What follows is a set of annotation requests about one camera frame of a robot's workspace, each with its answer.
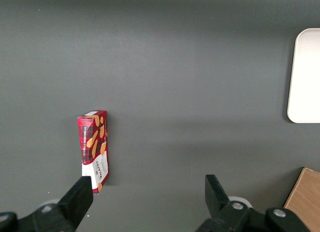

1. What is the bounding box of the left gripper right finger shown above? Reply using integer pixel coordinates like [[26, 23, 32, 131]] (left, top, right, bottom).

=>
[[196, 174, 311, 232]]

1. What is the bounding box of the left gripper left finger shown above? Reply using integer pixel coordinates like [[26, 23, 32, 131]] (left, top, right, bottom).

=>
[[0, 175, 94, 232]]

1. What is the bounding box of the cream rectangular plastic tray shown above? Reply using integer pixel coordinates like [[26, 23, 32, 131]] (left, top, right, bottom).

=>
[[286, 28, 320, 124]]

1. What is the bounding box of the red tartan shortbread cookie box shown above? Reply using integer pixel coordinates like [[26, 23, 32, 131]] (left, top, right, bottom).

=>
[[76, 110, 110, 195]]

